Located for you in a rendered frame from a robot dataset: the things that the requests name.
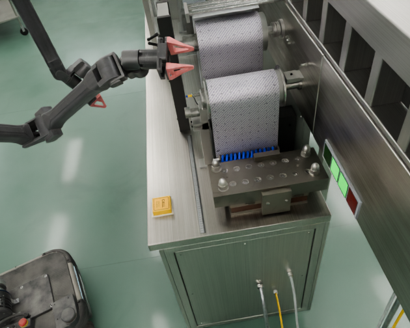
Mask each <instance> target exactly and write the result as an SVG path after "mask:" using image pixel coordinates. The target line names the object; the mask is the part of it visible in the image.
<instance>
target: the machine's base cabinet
mask: <svg viewBox="0 0 410 328"><path fill-rule="evenodd" d="M329 224H330V221H328V222H324V223H316V224H312V225H305V226H297V227H293V228H285V229H282V230H274V231H270V232H263V233H258V234H251V235H246V236H239V237H235V238H227V239H220V240H215V241H208V242H204V243H196V244H192V245H184V246H180V247H173V248H168V249H161V250H159V253H160V255H161V259H162V261H163V264H164V266H165V269H166V272H167V275H168V277H169V280H170V282H171V285H172V288H173V290H174V293H175V296H176V298H177V301H178V304H179V306H180V309H181V311H182V314H183V317H184V320H185V323H186V325H187V328H203V327H211V326H215V325H222V324H226V323H234V322H238V321H245V320H253V319H257V318H264V313H263V308H262V302H261V298H260V292H259V289H258V288H257V284H263V285H264V288H263V291H264V297H265V301H266V308H267V316H276V315H279V310H278V306H277V300H276V297H275V295H274V294H273V291H274V290H277V291H278V294H277V296H278V300H279V305H280V312H281V314H287V313H292V312H295V307H294V296H293V292H292V285H291V282H290V278H289V277H288V273H289V272H292V273H293V275H294V276H293V277H292V278H293V282H294V288H295V295H296V301H297V311H298V312H299V311H303V310H310V308H311V304H312V299H313V296H314V290H315V287H316V282H317V278H318V273H319V270H320V264H321V259H322V256H323V250H324V247H325V241H326V238H327V233H328V229H329Z"/></svg>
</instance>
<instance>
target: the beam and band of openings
mask: <svg viewBox="0 0 410 328"><path fill-rule="evenodd" d="M285 1H286V2H287V3H288V4H289V6H290V7H291V9H292V10H293V11H294V13H295V14H296V16H297V17H298V18H299V19H300V21H301V23H302V24H303V25H304V26H305V28H306V29H307V31H308V32H309V33H310V34H311V36H312V37H313V39H314V40H315V41H316V43H317V44H318V45H319V47H320V48H321V50H322V51H323V52H324V53H325V55H326V56H327V58H328V59H329V60H330V61H331V63H332V64H333V66H334V67H335V68H336V70H337V71H338V73H339V74H340V75H341V76H342V78H343V79H344V81H345V82H346V83H347V84H348V86H349V87H350V89H351V90H352V91H353V93H354V94H355V95H356V97H357V98H358V99H359V101H360V102H361V103H362V105H363V106H364V108H365V109H366V110H367V111H368V113H369V114H370V116H371V117H372V118H373V120H374V121H375V123H376V124H377V125H378V126H379V128H380V129H381V131H382V132H383V133H384V135H385V136H386V138H387V139H388V140H389V141H390V143H391V144H392V145H393V147H394V148H395V150H396V151H397V153H399V155H400V156H401V158H402V159H403V160H404V162H405V163H406V165H407V166H408V167H409V168H410V0H285Z"/></svg>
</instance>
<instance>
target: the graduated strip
mask: <svg viewBox="0 0 410 328"><path fill-rule="evenodd" d="M187 142H188V147H189V157H190V162H191V171H192V177H193V185H194V191H195V200H196V205H197V215H198V224H199V229H200V234H203V233H206V227H205V222H204V214H203V209H202V201H201V196H200V187H199V183H198V174H197V166H196V161H195V153H194V148H193V140H192V135H187Z"/></svg>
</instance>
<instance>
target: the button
mask: <svg viewBox="0 0 410 328"><path fill-rule="evenodd" d="M152 213H153V215H154V216H155V215H163V214H167V213H172V206H171V197H170V196H165V197H158V198H153V199H152Z"/></svg>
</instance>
